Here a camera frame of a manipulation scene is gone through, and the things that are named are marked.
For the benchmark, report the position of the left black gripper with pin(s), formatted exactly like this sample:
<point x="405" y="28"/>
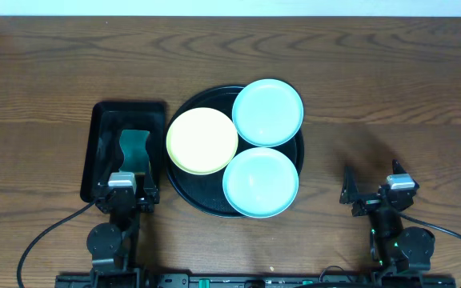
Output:
<point x="124" y="198"/>

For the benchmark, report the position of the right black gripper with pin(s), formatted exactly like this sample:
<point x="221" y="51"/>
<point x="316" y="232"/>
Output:
<point x="349" y="190"/>

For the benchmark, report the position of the green yellow sponge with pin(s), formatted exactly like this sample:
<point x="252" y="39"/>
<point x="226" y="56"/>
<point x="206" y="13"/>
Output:
<point x="133" y="146"/>

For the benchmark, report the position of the yellow plate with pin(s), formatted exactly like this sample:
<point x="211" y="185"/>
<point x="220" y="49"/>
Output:
<point x="202" y="141"/>

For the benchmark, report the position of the light blue plate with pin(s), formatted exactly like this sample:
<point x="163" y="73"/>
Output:
<point x="260" y="182"/>
<point x="267" y="112"/>

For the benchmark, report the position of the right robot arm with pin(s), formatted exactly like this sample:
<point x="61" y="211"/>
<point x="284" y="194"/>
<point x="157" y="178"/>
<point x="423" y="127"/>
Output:
<point x="399" y="249"/>

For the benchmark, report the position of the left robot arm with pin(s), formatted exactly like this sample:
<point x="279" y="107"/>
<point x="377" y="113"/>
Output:
<point x="112" y="244"/>

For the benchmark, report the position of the rectangular black water tray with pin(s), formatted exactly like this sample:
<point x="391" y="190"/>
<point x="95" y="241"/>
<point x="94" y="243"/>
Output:
<point x="108" y="120"/>

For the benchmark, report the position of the round black tray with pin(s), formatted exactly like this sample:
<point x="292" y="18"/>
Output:
<point x="205" y="192"/>

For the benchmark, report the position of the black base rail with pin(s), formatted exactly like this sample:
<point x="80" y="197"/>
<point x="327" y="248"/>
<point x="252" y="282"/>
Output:
<point x="211" y="281"/>

